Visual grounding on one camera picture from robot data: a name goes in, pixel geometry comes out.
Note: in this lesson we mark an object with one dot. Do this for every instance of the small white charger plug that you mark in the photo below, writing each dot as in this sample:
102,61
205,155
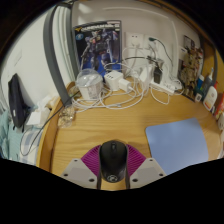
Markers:
125,85

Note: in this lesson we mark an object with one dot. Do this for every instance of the black power adapter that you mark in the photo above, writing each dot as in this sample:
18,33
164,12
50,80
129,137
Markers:
157,75

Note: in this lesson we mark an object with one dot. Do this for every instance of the light blue mouse pad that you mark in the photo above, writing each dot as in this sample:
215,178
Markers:
178,143

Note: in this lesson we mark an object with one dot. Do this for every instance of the dark nozzle-top bottle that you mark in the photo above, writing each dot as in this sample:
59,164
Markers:
208,80

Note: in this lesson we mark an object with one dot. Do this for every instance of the plaid bedding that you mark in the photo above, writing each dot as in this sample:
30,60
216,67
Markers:
10,140

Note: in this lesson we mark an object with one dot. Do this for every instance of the black computer mouse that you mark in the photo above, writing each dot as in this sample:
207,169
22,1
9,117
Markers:
113,160

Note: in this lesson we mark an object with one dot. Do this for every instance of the white wall socket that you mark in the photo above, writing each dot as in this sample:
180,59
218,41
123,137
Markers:
134,40
150,45

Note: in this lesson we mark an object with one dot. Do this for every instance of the blue bottle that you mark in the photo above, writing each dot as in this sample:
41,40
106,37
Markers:
199,83

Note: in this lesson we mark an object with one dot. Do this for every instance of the clear plastic lidded cup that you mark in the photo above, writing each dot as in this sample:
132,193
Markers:
89,83

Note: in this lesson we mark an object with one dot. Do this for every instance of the dark blue robot kit box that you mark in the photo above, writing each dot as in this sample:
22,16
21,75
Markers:
98,45

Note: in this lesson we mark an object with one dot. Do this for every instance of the large white power adapter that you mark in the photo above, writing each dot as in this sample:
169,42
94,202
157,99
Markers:
145,75

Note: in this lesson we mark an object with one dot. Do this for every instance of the white pump lotion bottle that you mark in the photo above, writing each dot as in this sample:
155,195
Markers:
210,96

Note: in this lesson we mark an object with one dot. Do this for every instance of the white mug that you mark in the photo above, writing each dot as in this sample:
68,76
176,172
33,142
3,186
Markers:
221,121

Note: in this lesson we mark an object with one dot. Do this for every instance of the black hanging bag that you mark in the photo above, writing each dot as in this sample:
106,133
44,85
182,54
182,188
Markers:
16,100

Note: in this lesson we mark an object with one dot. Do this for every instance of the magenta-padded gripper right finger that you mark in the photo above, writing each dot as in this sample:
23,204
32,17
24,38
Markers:
148,170

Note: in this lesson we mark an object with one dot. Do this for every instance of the tan robot figure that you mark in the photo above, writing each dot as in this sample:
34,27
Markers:
190,73

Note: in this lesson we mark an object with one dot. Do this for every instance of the white power strip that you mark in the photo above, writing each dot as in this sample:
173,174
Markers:
163,87

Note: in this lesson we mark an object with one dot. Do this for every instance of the clear snack bag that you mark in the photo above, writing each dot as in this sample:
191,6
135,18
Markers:
66,116

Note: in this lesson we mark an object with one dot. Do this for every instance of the white multi-port charger block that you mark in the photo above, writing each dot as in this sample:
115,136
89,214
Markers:
113,80

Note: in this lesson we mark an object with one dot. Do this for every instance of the white tissue box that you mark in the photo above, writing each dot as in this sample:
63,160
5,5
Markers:
40,111

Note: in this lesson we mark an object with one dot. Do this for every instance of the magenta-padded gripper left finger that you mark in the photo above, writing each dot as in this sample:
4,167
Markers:
77,171

